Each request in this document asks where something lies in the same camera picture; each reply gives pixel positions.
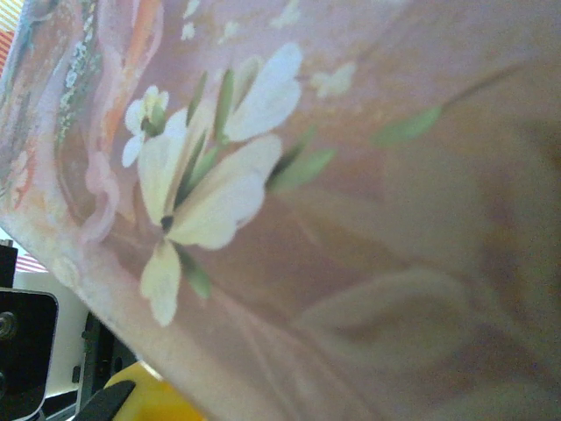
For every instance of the right gripper yellow-black finger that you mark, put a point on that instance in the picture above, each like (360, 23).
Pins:
(144, 397)

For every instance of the pink floral tin box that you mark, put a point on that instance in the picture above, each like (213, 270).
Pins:
(342, 210)

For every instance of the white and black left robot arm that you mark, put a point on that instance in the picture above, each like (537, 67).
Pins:
(66, 333)

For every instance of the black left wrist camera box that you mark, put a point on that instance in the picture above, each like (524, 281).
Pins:
(24, 351)

